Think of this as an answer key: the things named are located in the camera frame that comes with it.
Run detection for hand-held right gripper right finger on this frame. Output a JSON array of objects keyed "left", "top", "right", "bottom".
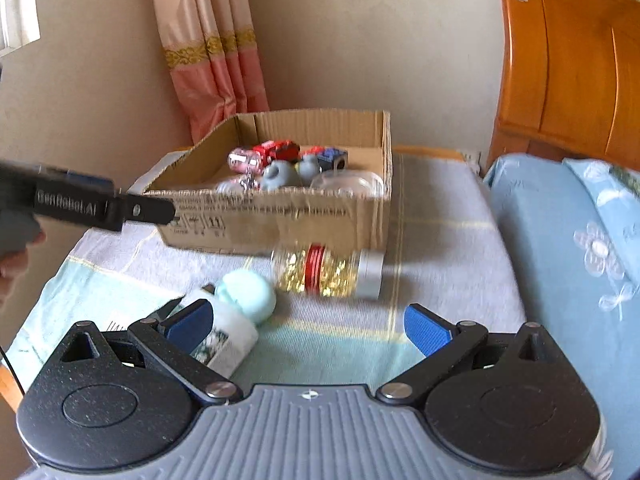
[{"left": 375, "top": 303, "right": 567, "bottom": 404}]

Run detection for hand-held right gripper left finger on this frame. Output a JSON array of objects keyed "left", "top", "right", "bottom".
[{"left": 55, "top": 299, "right": 246, "bottom": 403}]

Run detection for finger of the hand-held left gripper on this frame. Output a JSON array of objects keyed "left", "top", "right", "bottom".
[
  {"left": 0, "top": 161, "right": 177, "bottom": 233},
  {"left": 31, "top": 164, "right": 117, "bottom": 190}
]

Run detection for green label cotton swab box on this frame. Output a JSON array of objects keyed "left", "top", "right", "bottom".
[{"left": 177, "top": 285, "right": 260, "bottom": 380}]

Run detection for teal egg-shaped sponge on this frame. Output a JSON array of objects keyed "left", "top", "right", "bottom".
[{"left": 214, "top": 269, "right": 277, "bottom": 327}]

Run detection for yellow capsule bottle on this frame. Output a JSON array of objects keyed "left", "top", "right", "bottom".
[{"left": 270, "top": 244, "right": 386, "bottom": 302}]

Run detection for cardboard box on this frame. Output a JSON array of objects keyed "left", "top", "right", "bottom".
[{"left": 127, "top": 110, "right": 393, "bottom": 257}]

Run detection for pink keychain with rings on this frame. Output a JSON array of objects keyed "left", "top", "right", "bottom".
[{"left": 227, "top": 147, "right": 266, "bottom": 192}]

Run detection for clear round plastic container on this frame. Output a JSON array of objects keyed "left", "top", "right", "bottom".
[{"left": 309, "top": 170, "right": 387, "bottom": 200}]

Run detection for grey toy animal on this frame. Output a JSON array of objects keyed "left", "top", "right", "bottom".
[{"left": 261, "top": 154, "right": 321, "bottom": 192}]

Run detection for black toy car red wheels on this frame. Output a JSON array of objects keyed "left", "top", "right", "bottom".
[{"left": 301, "top": 146, "right": 349, "bottom": 172}]

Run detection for person's left hand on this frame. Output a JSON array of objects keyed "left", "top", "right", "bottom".
[{"left": 0, "top": 246, "right": 32, "bottom": 307}]

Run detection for blue floral pillow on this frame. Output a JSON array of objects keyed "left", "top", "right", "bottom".
[
  {"left": 563, "top": 157, "right": 640, "bottom": 246},
  {"left": 482, "top": 154, "right": 640, "bottom": 480}
]

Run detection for pink curtain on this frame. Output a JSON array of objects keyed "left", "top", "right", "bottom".
[{"left": 147, "top": 0, "right": 271, "bottom": 148}]

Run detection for wooden headboard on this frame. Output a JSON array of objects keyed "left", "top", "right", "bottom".
[{"left": 487, "top": 0, "right": 640, "bottom": 171}]

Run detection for black cable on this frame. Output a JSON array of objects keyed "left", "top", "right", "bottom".
[{"left": 0, "top": 345, "right": 26, "bottom": 396}]

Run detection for window frame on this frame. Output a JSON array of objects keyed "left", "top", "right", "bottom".
[{"left": 0, "top": 0, "right": 41, "bottom": 56}]

